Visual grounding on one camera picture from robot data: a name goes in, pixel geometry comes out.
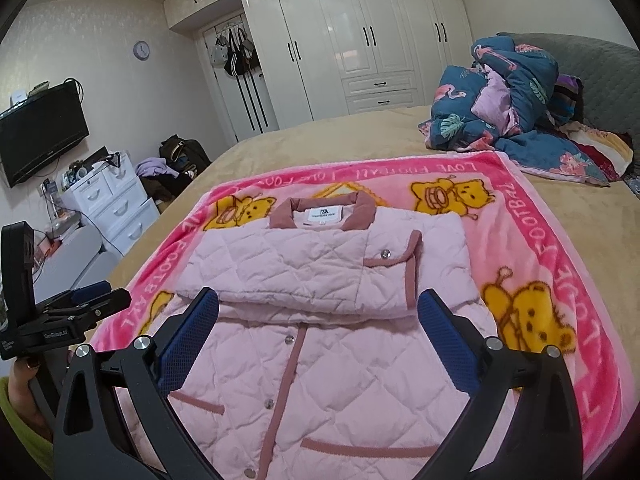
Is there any pink quilted jacket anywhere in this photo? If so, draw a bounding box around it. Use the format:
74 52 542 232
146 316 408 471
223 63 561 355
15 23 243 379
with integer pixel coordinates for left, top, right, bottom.
142 192 497 479

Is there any green sleeve forearm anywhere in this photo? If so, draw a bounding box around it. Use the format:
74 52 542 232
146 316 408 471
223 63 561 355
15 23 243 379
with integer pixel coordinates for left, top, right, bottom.
1 377 53 479

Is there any dark clothes pile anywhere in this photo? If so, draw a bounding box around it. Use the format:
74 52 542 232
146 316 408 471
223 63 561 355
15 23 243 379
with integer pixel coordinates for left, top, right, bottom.
136 134 212 203

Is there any person left hand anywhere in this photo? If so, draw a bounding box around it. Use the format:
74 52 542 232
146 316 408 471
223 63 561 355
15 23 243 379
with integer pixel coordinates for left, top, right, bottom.
8 360 52 441

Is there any grey desk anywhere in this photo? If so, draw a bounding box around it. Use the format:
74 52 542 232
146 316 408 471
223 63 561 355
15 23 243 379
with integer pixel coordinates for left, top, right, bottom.
34 226 120 304

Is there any white drawer cabinet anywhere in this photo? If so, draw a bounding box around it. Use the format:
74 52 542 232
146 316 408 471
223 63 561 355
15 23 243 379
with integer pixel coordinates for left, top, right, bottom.
62 152 160 255

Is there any pink cartoon bear blanket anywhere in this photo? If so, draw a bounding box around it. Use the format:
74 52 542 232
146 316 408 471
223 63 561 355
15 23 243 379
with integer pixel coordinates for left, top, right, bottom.
92 152 638 466

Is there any beige bed cover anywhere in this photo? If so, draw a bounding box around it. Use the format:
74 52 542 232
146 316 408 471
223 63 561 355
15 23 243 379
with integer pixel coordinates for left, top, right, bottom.
106 104 640 302

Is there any white door with bags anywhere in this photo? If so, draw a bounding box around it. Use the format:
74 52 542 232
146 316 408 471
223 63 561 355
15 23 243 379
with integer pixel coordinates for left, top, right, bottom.
200 12 279 143

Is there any blue flamingo print quilt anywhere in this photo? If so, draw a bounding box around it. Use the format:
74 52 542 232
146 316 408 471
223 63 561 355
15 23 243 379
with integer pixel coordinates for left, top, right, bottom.
418 34 634 186

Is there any white wardrobe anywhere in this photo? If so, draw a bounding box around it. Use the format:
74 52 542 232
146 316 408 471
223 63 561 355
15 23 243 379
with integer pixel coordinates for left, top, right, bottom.
164 0 472 129

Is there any grey quilted headboard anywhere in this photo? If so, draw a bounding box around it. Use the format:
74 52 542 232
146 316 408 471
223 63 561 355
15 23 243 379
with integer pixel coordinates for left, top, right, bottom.
509 32 640 152

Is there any black wall television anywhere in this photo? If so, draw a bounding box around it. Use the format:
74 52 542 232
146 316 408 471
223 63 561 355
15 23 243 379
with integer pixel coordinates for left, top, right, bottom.
0 79 89 188

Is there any round wall clock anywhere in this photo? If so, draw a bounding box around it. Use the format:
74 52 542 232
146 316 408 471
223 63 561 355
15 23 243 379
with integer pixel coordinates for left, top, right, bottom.
132 40 151 61

